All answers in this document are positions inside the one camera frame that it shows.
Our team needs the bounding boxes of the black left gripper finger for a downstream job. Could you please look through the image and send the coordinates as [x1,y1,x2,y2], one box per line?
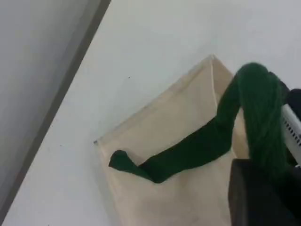
[283,164,301,226]
[227,159,294,226]

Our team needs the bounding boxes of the white canvas bag green handles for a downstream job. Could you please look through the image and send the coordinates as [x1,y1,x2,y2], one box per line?
[93,54,289,226]

